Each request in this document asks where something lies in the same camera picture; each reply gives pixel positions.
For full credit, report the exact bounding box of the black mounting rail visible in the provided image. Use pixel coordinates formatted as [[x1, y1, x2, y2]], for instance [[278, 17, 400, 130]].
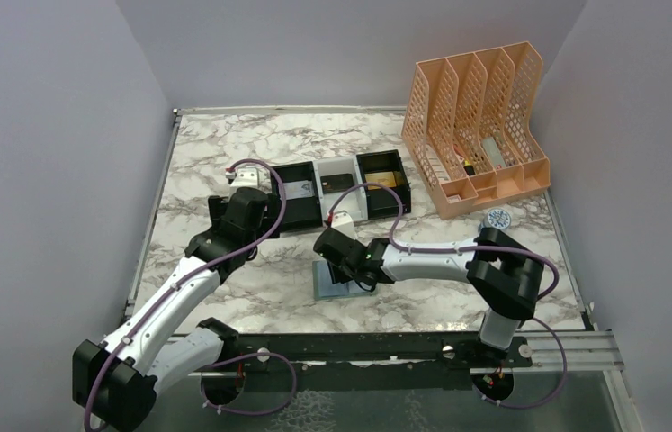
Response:
[[220, 331, 533, 369]]

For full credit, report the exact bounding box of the black tray left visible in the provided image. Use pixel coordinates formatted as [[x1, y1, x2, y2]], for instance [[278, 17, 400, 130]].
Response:
[[273, 162, 323, 233]]

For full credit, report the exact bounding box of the yellow marker in organizer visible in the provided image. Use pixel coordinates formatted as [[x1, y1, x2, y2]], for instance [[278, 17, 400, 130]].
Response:
[[461, 157, 476, 176]]

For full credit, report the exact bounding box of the blue white tape roll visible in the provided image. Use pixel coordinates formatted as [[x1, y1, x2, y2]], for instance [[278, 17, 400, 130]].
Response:
[[479, 208, 513, 230]]

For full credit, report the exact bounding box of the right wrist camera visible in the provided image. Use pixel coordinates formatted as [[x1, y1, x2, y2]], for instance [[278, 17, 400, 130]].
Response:
[[329, 211, 357, 239]]

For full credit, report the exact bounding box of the black tray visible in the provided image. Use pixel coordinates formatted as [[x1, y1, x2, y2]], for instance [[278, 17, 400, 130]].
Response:
[[356, 150, 412, 220], [273, 162, 323, 233]]

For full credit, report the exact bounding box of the orange file organizer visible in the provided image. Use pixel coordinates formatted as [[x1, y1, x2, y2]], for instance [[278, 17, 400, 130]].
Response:
[[401, 41, 551, 220]]

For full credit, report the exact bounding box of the gold card in tray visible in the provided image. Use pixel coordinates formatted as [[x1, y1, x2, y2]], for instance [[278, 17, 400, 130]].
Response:
[[365, 171, 401, 190]]

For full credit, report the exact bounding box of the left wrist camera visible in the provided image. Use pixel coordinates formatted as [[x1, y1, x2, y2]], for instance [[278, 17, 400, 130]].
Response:
[[225, 167, 262, 191]]

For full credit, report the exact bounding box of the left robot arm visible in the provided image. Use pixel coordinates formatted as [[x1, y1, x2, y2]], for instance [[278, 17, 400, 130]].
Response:
[[72, 186, 287, 431]]

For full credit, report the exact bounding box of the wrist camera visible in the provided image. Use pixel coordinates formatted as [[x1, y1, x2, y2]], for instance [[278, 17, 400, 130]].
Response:
[[329, 211, 357, 239], [225, 167, 262, 191]]

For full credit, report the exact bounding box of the green card holder wallet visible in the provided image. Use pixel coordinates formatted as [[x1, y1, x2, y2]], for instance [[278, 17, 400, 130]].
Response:
[[312, 260, 374, 301]]

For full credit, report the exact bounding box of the grey item in organizer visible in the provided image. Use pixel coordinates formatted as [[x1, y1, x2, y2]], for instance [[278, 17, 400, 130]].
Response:
[[481, 136, 508, 170]]

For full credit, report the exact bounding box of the black tray right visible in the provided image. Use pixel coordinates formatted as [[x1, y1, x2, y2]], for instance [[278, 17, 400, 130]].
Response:
[[356, 150, 412, 220]]

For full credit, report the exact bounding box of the black card in tray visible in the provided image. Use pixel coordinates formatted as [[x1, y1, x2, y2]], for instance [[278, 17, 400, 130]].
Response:
[[320, 173, 355, 194]]

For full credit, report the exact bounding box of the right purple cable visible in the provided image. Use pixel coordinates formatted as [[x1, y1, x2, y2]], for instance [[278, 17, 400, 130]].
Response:
[[326, 182, 569, 412]]

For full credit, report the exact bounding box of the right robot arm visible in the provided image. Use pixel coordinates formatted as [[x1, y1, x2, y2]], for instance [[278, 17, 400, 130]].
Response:
[[313, 228, 553, 366]]

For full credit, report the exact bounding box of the white tray middle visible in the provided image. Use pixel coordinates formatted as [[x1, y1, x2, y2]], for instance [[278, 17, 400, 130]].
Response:
[[313, 156, 368, 222]]

